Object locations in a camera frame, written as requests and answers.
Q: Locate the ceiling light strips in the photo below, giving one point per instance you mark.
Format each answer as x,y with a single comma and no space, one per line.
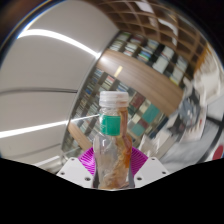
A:
56,36

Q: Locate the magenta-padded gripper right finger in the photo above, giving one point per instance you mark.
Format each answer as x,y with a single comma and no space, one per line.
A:
150,171

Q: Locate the clear bottle with green label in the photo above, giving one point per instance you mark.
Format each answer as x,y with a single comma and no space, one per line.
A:
111,153

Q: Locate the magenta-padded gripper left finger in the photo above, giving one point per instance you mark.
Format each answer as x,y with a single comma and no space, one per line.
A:
76,171

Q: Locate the wooden cubby shelf unit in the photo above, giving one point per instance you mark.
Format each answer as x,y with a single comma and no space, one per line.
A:
160,23

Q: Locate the large wall bookshelf with books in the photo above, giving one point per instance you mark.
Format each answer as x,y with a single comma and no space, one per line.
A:
146,80

